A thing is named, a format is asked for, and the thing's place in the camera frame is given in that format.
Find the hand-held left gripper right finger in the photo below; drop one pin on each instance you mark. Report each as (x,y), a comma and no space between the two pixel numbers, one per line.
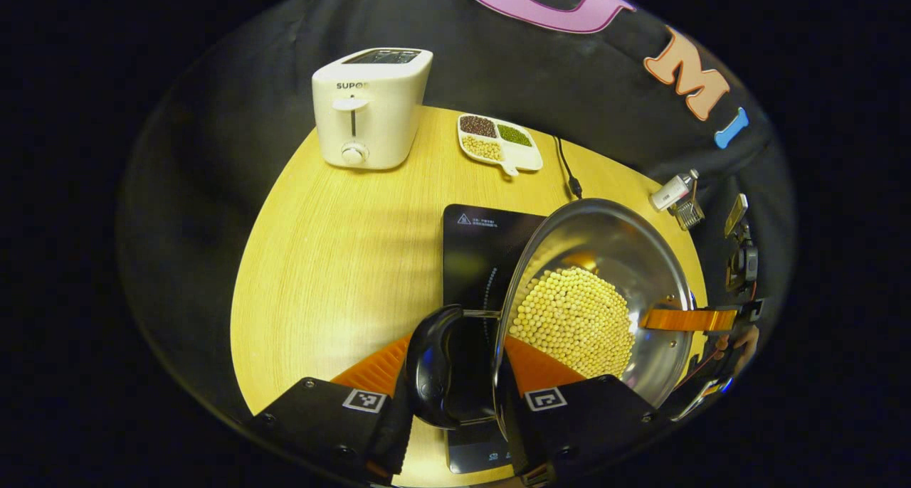
(569,431)

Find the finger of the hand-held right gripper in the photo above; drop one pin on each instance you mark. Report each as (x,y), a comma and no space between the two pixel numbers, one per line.
(690,320)

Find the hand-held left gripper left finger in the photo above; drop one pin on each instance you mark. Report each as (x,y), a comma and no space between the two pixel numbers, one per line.
(320,420)

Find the pile of yellow soybeans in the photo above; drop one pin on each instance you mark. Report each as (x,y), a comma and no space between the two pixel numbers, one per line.
(569,317)

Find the black induction cooktop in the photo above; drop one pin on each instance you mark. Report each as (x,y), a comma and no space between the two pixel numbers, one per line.
(477,260)

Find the small glass jar with stick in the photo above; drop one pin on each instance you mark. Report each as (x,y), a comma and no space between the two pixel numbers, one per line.
(689,214)

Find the clear bottle with white label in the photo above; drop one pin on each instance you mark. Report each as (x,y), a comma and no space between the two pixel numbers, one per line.
(669,193)

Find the white divided dish of beans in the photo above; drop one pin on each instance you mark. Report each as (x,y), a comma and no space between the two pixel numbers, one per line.
(498,146)

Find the black backdrop cloth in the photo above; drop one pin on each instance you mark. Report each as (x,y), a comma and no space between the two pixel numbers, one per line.
(213,154)

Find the white toaster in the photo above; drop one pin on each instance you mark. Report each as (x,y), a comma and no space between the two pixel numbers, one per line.
(377,118)

